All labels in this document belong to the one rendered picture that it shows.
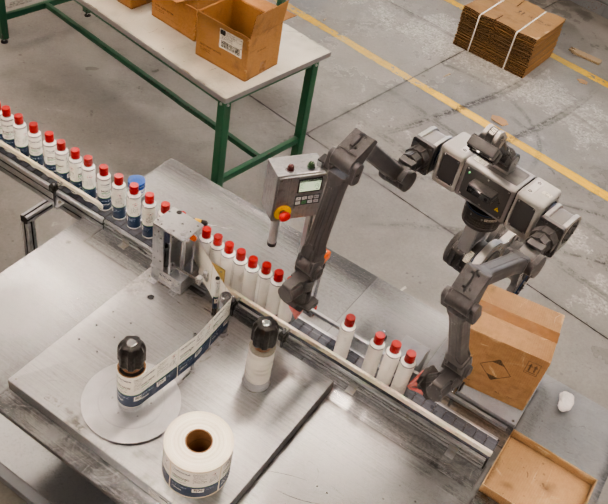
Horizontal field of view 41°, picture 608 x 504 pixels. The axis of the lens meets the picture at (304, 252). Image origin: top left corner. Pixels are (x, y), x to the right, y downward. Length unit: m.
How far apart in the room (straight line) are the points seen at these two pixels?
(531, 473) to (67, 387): 1.51
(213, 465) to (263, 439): 0.28
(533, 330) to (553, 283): 1.95
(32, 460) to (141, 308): 0.79
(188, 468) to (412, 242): 2.61
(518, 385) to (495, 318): 0.24
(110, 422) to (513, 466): 1.29
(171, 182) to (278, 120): 1.98
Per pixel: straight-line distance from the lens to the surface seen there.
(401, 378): 2.66
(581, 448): 2.94
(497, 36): 6.42
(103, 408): 2.59
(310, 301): 2.63
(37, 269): 3.06
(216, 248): 2.83
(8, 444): 3.35
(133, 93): 5.40
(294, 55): 4.45
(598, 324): 4.62
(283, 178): 2.49
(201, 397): 2.63
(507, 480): 2.75
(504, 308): 2.80
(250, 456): 2.52
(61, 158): 3.22
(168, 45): 4.40
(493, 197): 2.62
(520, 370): 2.77
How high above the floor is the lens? 3.03
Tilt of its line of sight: 44 degrees down
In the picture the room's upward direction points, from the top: 12 degrees clockwise
